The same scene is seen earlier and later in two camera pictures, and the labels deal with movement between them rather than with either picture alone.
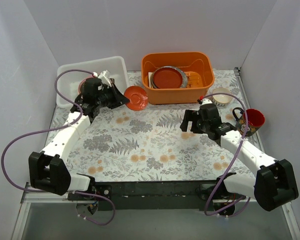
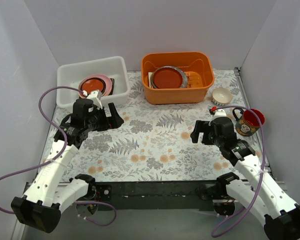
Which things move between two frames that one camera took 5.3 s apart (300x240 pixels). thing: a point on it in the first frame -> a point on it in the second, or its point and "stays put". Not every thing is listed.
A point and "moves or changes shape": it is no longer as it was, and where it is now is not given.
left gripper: [114, 93] -> [106, 120]
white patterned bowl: [222, 100] stays put
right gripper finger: [191, 115] -> [200, 126]
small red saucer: [138, 97] moves or changes shape
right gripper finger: [184, 125] -> [195, 136]
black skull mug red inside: [256, 119] stays put
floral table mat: [122, 145] stays put
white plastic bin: [68, 83] stays put
